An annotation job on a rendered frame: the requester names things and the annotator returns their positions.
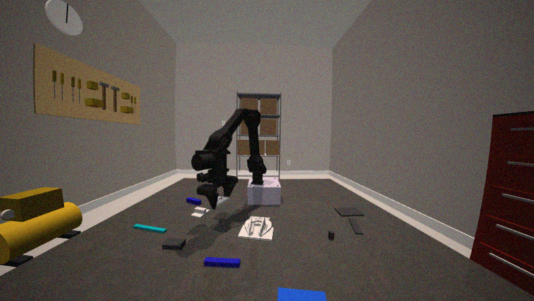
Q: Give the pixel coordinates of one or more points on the blue flat rectangular plate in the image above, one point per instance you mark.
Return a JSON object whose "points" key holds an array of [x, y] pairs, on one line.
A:
{"points": [[284, 294]]}

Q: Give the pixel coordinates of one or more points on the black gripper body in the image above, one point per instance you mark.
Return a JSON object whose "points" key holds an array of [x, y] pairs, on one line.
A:
{"points": [[219, 178]]}

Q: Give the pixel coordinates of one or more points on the blue rectangular block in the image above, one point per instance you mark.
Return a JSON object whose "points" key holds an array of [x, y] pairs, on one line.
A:
{"points": [[194, 201]]}

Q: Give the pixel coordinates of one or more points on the blue rectangular bar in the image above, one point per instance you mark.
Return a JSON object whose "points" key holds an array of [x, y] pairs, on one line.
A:
{"points": [[222, 262]]}

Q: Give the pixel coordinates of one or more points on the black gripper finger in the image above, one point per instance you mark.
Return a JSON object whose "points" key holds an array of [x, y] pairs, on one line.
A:
{"points": [[228, 189], [213, 200]]}

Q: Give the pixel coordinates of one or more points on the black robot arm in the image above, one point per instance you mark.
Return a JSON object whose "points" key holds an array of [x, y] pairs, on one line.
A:
{"points": [[214, 153]]}

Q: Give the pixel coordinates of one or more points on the cyan flat bar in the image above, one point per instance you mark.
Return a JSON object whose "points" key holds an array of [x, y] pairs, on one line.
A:
{"points": [[150, 228]]}

